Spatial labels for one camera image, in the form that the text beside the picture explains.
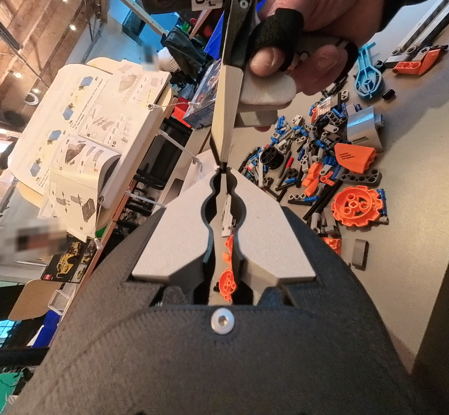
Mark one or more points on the pile of plastic building pieces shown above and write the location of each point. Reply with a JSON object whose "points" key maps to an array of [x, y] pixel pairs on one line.
{"points": [[309, 155]]}

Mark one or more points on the turquoise connector piece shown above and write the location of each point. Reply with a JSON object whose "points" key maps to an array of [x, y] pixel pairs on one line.
{"points": [[366, 71]]}

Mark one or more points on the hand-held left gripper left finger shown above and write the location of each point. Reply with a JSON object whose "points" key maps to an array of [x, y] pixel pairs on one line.
{"points": [[172, 250]]}

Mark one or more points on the orange panel piece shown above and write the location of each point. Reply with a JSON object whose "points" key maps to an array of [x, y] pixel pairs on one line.
{"points": [[354, 159]]}

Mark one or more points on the person's right hand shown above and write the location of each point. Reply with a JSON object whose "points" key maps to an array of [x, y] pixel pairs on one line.
{"points": [[337, 1]]}

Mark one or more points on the dark grey block piece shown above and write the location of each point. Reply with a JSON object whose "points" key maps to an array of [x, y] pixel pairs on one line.
{"points": [[359, 253]]}

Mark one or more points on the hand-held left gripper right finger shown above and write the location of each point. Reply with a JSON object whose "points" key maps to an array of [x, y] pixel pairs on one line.
{"points": [[277, 250]]}

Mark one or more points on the instruction booklet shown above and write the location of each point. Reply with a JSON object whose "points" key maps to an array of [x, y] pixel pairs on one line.
{"points": [[91, 127]]}

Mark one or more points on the black spoked wheel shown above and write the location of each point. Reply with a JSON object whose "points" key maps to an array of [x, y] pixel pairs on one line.
{"points": [[270, 157]]}

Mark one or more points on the brown cardboard piece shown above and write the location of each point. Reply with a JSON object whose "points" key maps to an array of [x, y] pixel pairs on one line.
{"points": [[35, 299]]}

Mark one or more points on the clear plastic parts bag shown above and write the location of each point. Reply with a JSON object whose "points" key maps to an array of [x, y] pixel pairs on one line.
{"points": [[203, 89]]}

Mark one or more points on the black printed box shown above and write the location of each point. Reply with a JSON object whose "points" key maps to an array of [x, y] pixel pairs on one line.
{"points": [[66, 260]]}

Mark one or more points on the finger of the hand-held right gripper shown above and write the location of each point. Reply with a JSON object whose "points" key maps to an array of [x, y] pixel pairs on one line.
{"points": [[226, 106]]}

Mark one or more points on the white panel piece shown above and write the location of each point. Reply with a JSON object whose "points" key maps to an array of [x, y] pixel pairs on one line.
{"points": [[365, 127]]}

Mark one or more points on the white book stand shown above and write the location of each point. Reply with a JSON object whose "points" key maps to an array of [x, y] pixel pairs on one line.
{"points": [[144, 155]]}

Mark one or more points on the small black piece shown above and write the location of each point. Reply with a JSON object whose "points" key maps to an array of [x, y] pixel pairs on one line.
{"points": [[388, 94]]}

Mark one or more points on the grey beam piece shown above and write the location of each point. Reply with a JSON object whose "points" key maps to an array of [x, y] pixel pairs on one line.
{"points": [[226, 215]]}

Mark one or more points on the grey frame with orange bracket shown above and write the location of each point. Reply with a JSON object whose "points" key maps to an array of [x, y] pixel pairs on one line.
{"points": [[421, 43]]}

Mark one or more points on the black bag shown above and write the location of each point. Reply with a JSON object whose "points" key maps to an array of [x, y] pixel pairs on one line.
{"points": [[184, 50]]}

